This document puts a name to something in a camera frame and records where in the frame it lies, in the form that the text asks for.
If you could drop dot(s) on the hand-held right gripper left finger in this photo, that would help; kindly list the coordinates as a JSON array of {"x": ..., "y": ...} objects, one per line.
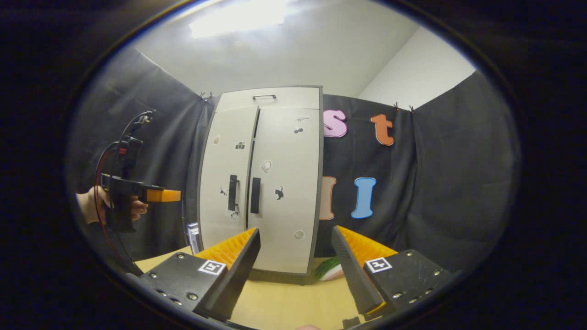
[{"x": 238, "y": 275}]

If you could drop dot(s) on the watermelon slice toy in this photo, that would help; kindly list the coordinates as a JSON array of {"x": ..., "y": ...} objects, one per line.
[{"x": 329, "y": 270}]

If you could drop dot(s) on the ceiling light panel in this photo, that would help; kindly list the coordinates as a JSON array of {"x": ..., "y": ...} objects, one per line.
[{"x": 238, "y": 18}]

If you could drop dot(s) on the white cabinet door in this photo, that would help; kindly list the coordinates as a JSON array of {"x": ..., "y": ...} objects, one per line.
[
  {"x": 289, "y": 151},
  {"x": 224, "y": 151}
]

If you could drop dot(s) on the black backdrop cloth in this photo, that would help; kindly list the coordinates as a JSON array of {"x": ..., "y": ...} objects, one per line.
[{"x": 458, "y": 183}]

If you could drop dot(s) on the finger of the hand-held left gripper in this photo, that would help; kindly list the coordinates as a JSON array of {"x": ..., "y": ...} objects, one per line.
[{"x": 165, "y": 195}]

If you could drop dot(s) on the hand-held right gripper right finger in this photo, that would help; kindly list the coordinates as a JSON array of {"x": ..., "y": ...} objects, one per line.
[{"x": 353, "y": 275}]

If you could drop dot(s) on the white and grey cabinet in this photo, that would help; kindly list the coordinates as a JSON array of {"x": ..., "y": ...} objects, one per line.
[{"x": 284, "y": 151}]

